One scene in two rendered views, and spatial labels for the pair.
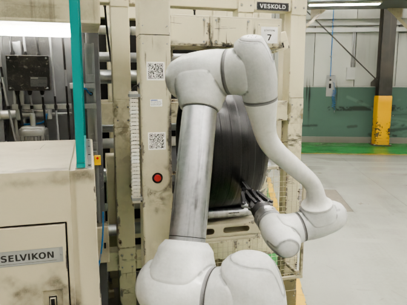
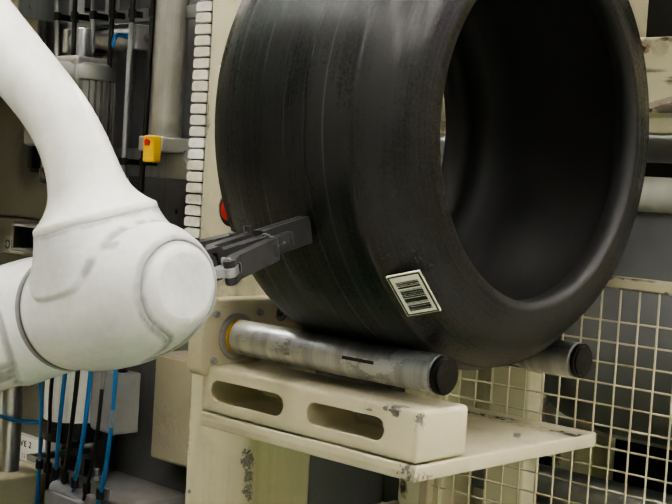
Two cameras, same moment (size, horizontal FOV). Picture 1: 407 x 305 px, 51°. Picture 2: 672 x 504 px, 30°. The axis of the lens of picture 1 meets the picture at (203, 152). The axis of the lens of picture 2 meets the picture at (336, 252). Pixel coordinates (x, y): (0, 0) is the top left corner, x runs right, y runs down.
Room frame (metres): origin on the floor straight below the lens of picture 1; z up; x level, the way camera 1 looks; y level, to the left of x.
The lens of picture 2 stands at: (1.00, -1.34, 1.10)
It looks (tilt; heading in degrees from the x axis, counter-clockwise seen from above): 3 degrees down; 58
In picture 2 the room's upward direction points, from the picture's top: 4 degrees clockwise
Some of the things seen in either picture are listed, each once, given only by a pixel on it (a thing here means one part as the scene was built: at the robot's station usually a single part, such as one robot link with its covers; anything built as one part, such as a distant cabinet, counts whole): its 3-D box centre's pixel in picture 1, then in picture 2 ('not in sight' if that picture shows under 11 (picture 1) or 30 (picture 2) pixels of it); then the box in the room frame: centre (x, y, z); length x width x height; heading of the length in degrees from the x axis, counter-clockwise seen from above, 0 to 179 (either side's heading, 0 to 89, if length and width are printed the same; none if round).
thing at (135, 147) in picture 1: (135, 147); (213, 115); (1.78, 0.29, 1.19); 0.05 x 0.04 x 0.48; 15
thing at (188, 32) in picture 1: (217, 34); not in sight; (2.24, -0.07, 1.71); 0.61 x 0.25 x 0.15; 105
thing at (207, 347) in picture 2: not in sight; (306, 330); (1.87, 0.14, 0.90); 0.40 x 0.03 x 0.10; 15
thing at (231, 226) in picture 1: (218, 227); (326, 407); (1.79, -0.06, 0.84); 0.36 x 0.09 x 0.06; 105
